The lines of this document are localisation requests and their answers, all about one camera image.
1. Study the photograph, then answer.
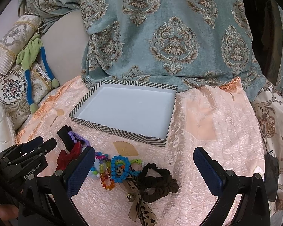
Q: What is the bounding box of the black hair tie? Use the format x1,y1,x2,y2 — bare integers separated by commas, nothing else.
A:
56,125,86,152

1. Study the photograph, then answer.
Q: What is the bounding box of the multicolour bead bracelet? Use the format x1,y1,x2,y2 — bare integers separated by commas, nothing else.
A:
89,151,110,179

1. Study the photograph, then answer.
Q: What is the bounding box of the dark brown scrunchie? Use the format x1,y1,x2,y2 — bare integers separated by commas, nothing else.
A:
137,163,179,203

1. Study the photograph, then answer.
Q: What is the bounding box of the pink quilted bedspread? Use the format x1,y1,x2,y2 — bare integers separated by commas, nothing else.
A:
16,77,265,225

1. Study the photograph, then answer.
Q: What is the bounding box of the floral embroidered cushion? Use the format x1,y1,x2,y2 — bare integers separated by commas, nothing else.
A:
0,62,52,130

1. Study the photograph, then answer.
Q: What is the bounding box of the teal damask blanket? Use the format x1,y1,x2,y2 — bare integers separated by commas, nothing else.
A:
19,0,283,102

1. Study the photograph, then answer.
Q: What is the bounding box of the beige pillow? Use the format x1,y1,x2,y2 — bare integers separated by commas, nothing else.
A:
42,10,89,85

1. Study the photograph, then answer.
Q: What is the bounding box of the rainbow orange bead bracelet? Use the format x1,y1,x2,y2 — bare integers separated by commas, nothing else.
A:
99,161,116,190

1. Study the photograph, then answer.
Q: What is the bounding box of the purple bead bracelet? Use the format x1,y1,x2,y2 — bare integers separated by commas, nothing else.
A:
68,130,91,147

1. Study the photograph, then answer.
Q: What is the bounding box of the red bow hair clip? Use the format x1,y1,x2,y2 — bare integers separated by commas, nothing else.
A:
56,141,82,171

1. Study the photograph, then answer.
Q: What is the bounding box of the green and blue plush toy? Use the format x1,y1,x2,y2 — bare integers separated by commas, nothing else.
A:
16,34,60,113

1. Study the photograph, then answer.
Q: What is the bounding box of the striped white tray box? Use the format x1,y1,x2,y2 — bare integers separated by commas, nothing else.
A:
69,80,177,147

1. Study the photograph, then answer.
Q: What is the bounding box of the blue bead bracelet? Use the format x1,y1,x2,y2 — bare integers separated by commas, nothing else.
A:
110,154,141,184

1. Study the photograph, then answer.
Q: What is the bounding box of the person's left hand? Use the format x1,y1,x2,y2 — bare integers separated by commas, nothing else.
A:
0,205,19,221

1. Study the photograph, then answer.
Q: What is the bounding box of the leopard print ribbon bow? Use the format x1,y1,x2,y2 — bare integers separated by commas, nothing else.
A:
120,167,157,225

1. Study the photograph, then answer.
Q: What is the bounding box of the cream embroidered bolster pillow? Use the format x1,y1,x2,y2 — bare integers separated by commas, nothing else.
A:
0,14,42,77

